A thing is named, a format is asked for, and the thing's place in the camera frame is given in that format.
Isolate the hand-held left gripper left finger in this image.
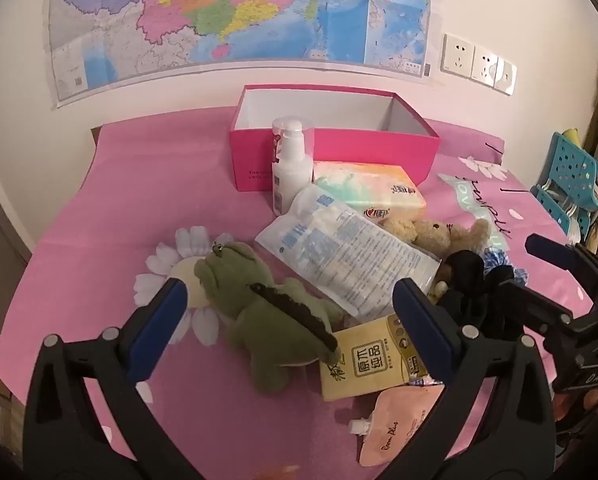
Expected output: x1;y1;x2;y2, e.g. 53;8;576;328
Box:
23;277;215;480

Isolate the white printed plastic packet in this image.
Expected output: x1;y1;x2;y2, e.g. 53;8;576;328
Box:
254;183;442;323

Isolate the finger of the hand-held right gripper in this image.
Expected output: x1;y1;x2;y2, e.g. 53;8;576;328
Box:
496;280;575;346
524;233;587;281

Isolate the person's right hand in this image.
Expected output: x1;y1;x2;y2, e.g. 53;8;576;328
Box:
553;389;598;422

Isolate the pink floral bedsheet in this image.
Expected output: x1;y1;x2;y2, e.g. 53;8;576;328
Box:
0;105;598;480

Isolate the beige teddy bear plush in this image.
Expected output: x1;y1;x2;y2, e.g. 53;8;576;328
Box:
381;216;492;263

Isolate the tan tissue pouch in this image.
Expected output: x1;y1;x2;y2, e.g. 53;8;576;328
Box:
319;312;430;402

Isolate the pink cardboard box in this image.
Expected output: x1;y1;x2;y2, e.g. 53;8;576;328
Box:
229;85;441;193

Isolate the pink spout pouch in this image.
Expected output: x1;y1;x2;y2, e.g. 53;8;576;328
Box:
348;385;445;468

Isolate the white pump bottle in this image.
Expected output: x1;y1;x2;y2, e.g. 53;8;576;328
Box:
270;116;316;218

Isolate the pastel tissue pack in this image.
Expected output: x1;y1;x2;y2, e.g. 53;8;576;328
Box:
311;160;427;223

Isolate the white wall switch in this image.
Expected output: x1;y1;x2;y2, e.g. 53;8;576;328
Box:
494;57;518;96

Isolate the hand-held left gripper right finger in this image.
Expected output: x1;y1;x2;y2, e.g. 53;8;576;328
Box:
379;278;555;480

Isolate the green crocodile plush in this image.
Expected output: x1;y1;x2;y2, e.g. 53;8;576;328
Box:
194;241;347;396

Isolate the blue checkered cloth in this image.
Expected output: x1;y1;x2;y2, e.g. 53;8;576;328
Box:
482;247;529;283

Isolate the white wall socket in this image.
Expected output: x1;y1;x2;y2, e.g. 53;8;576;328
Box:
472;44;500;86
440;33;475;78

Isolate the colourful wall map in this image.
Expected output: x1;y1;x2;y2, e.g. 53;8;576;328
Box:
49;0;432;108

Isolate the black cloth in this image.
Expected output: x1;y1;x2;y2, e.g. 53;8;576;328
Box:
436;250;527;346

